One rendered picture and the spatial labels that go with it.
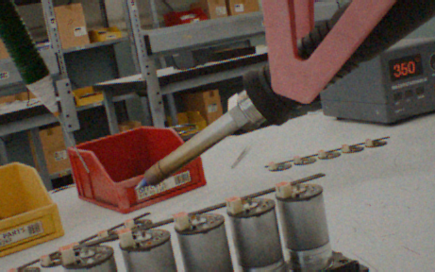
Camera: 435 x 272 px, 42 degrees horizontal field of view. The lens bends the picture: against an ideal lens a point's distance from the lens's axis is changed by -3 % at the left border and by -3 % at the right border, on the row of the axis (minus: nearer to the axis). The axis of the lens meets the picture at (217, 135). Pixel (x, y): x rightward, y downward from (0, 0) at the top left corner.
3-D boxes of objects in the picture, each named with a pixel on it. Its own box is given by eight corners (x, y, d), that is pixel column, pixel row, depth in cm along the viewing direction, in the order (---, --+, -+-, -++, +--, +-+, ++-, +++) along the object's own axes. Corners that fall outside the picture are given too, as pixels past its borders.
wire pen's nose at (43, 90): (38, 118, 23) (20, 86, 22) (58, 104, 23) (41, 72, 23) (52, 118, 22) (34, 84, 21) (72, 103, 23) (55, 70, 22)
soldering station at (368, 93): (457, 109, 73) (448, 35, 71) (389, 128, 69) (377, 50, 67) (385, 103, 87) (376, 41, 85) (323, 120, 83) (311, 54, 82)
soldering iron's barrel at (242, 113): (151, 199, 25) (267, 120, 22) (130, 169, 25) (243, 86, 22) (166, 189, 26) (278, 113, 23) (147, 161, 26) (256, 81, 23)
